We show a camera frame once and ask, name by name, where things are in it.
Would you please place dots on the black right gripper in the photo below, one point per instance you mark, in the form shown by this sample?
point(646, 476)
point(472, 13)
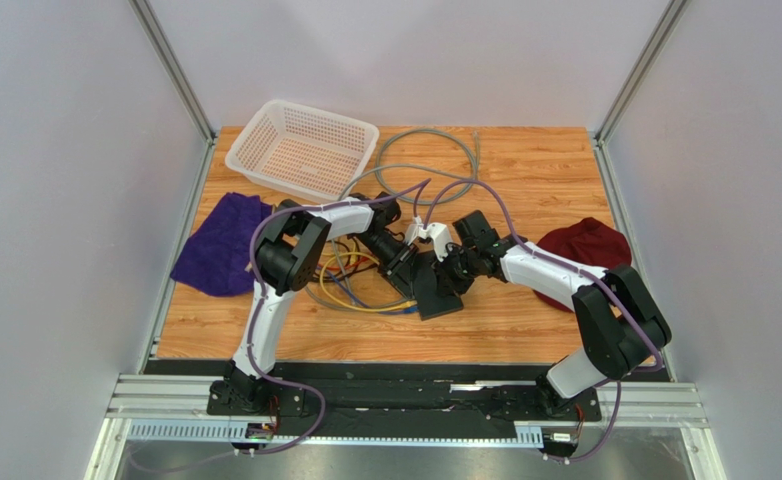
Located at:
point(454, 270)

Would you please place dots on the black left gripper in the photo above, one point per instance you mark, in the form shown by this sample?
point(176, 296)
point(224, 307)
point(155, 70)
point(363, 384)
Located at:
point(403, 268)

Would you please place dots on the black network switch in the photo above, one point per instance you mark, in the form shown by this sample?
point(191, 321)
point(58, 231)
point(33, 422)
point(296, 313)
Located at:
point(426, 290)

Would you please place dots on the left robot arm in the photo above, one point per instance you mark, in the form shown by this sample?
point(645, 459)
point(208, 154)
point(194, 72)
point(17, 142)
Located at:
point(284, 252)

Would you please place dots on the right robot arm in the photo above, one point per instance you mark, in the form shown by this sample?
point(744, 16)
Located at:
point(619, 321)

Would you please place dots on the dark red cloth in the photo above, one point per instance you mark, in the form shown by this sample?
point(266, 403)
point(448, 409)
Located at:
point(590, 242)

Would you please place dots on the white perforated plastic basket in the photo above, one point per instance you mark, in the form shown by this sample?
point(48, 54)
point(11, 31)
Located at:
point(303, 151)

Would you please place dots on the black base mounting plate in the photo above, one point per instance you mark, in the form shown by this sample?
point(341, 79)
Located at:
point(506, 400)

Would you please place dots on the purple cloth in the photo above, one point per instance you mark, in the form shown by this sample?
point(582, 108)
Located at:
point(215, 259)

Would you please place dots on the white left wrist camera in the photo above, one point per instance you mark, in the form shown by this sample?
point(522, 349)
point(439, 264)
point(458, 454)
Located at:
point(416, 231)

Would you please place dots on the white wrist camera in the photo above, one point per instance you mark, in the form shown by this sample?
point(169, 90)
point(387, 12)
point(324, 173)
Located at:
point(416, 231)
point(439, 236)

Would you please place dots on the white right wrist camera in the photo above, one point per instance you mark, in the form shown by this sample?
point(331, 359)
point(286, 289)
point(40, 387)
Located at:
point(439, 236)

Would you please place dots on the aluminium frame rail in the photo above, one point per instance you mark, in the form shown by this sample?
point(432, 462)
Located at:
point(395, 412)

